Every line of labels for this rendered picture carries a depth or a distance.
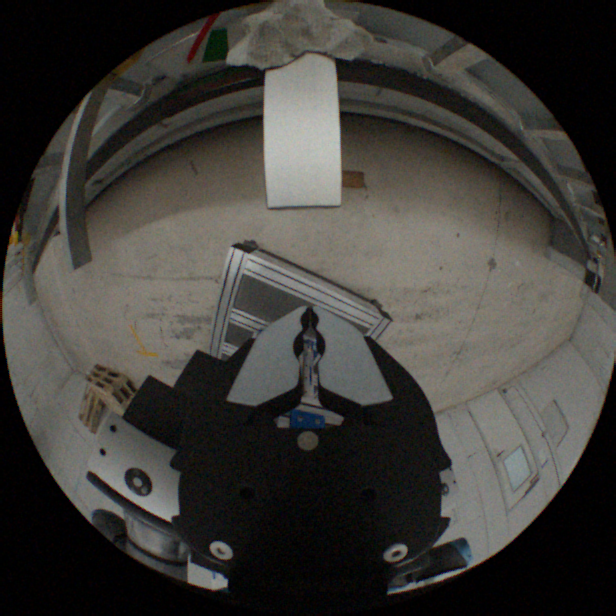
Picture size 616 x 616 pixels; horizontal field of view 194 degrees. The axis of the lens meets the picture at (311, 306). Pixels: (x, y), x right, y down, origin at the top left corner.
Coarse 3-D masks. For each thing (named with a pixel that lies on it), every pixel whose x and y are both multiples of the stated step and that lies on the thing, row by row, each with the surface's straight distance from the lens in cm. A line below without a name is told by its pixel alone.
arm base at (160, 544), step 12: (132, 516) 41; (132, 528) 43; (144, 528) 40; (156, 528) 39; (132, 540) 45; (144, 540) 42; (156, 540) 40; (168, 540) 40; (180, 540) 40; (144, 552) 44; (156, 552) 43; (168, 552) 42; (180, 552) 43; (168, 564) 44; (180, 564) 45
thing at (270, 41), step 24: (240, 24) 15; (264, 24) 11; (288, 24) 12; (312, 24) 13; (336, 24) 12; (240, 48) 12; (264, 48) 11; (288, 48) 11; (312, 48) 11; (336, 48) 11; (360, 48) 11
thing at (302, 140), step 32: (288, 0) 20; (320, 0) 20; (288, 64) 11; (320, 64) 11; (288, 96) 9; (320, 96) 9; (288, 128) 8; (320, 128) 8; (288, 160) 8; (320, 160) 8; (288, 192) 8; (320, 192) 8
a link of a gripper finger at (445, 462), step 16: (368, 336) 10; (384, 352) 9; (384, 368) 8; (400, 368) 8; (400, 384) 8; (416, 384) 8; (400, 400) 7; (416, 400) 8; (368, 416) 7; (384, 416) 7; (400, 416) 7; (416, 416) 7; (432, 416) 7; (416, 432) 7; (432, 432) 7; (432, 448) 7; (448, 464) 7; (368, 496) 6
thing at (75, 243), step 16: (112, 80) 37; (96, 96) 34; (80, 112) 33; (96, 112) 33; (80, 128) 31; (80, 144) 30; (64, 160) 31; (80, 160) 29; (64, 176) 28; (80, 176) 28; (64, 192) 27; (80, 192) 27; (64, 208) 26; (80, 208) 27; (64, 224) 26; (80, 224) 26; (64, 240) 27; (80, 240) 26; (64, 256) 28; (80, 256) 26
